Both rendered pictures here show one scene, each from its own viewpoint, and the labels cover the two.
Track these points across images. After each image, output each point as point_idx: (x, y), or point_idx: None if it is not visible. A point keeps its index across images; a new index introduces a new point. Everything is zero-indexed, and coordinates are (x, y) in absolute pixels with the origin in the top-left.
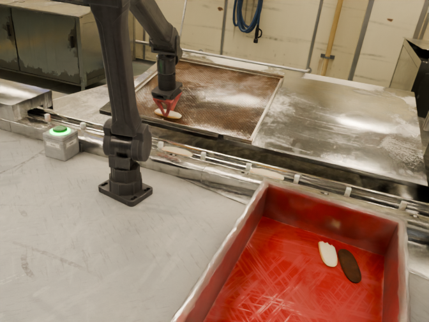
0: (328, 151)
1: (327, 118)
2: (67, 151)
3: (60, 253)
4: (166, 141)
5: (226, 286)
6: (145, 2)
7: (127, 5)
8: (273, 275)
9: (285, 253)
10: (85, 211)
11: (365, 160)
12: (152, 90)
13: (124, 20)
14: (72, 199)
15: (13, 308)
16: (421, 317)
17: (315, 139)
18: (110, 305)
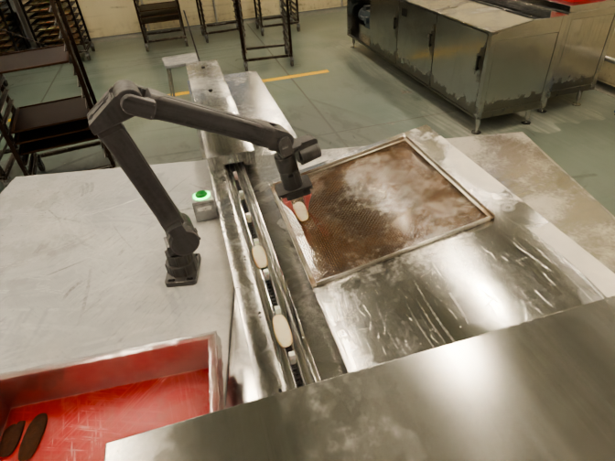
0: (370, 352)
1: (449, 310)
2: (199, 214)
3: (91, 293)
4: (266, 241)
5: (100, 391)
6: (174, 118)
7: (112, 130)
8: (131, 415)
9: (168, 410)
10: (143, 272)
11: None
12: (277, 184)
13: (115, 141)
14: (152, 257)
15: (36, 309)
16: None
17: (382, 326)
18: (54, 345)
